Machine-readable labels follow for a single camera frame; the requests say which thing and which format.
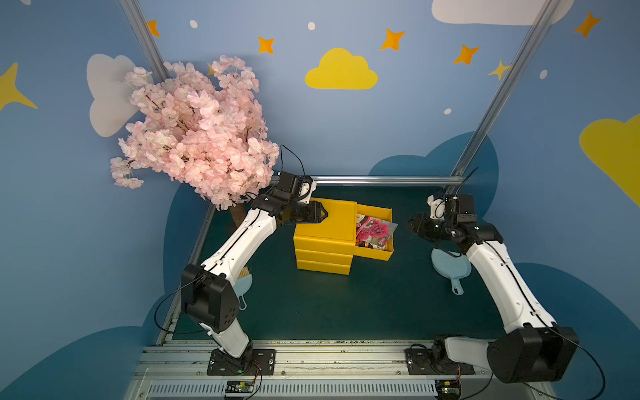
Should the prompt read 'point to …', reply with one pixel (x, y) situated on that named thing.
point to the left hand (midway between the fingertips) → (322, 211)
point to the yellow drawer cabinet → (328, 246)
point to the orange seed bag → (366, 244)
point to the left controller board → (239, 388)
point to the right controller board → (448, 389)
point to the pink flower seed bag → (377, 232)
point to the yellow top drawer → (380, 213)
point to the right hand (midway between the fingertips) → (412, 222)
